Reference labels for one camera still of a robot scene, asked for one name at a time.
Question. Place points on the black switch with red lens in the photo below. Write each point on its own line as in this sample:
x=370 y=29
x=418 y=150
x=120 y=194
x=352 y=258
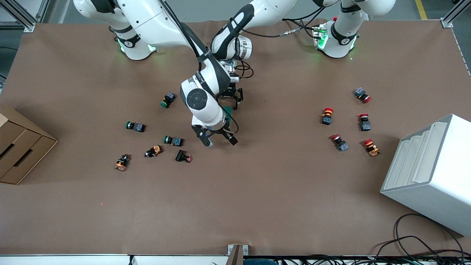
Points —
x=182 y=156

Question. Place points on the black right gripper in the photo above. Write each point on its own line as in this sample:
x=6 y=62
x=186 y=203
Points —
x=223 y=132

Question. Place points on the green push button switch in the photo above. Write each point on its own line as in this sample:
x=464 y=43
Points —
x=136 y=126
x=168 y=99
x=173 y=141

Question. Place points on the brown cardboard drawer box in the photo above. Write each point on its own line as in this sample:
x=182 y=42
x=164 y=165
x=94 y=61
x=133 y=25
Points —
x=22 y=147

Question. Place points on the red mushroom button orange collar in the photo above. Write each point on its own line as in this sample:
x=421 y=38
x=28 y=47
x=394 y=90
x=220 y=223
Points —
x=327 y=116

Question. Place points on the red mushroom button orange block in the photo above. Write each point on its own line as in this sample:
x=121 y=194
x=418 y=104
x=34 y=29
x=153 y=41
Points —
x=371 y=147

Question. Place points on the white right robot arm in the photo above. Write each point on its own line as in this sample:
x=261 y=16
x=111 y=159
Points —
x=147 y=22

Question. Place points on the red mushroom button grey block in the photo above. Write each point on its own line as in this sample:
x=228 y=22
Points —
x=364 y=123
x=361 y=94
x=340 y=143

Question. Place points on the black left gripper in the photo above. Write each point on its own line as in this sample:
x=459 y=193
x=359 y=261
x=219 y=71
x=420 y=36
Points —
x=231 y=92

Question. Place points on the aluminium frame profile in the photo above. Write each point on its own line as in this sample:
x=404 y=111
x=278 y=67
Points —
x=450 y=16
x=22 y=16

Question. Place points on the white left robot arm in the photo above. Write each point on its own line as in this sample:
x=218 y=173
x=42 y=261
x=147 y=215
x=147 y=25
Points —
x=342 y=33

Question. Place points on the white stepped plastic bin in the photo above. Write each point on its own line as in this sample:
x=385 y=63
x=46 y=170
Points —
x=438 y=176

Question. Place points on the brown paper table cover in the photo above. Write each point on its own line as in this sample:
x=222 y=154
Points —
x=257 y=191

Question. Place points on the teal round object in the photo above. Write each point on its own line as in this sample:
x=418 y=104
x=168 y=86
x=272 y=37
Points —
x=259 y=262

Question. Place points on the black orange knob switch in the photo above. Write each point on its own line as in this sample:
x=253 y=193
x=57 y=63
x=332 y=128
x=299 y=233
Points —
x=122 y=162
x=153 y=151

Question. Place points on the metal table edge bracket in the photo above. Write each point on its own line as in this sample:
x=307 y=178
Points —
x=237 y=254

